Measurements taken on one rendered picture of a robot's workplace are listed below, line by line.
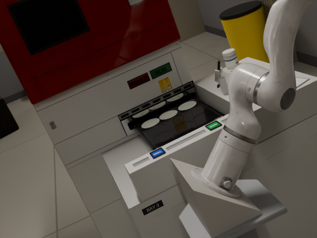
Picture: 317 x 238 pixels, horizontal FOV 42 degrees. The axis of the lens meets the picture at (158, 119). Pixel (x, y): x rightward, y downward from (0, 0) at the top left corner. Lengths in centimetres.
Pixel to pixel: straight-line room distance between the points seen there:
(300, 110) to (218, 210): 71
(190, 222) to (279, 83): 56
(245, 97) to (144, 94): 90
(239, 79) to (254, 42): 322
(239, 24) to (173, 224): 307
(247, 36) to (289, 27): 324
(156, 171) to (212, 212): 39
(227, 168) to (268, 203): 19
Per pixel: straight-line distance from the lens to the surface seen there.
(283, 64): 134
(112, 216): 244
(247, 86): 138
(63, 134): 220
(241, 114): 138
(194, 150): 169
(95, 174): 230
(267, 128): 181
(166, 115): 216
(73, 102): 215
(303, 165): 199
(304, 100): 188
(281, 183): 196
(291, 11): 134
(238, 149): 138
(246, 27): 455
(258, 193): 153
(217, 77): 198
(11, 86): 813
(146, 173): 166
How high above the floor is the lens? 171
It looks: 22 degrees down
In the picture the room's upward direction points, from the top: 22 degrees counter-clockwise
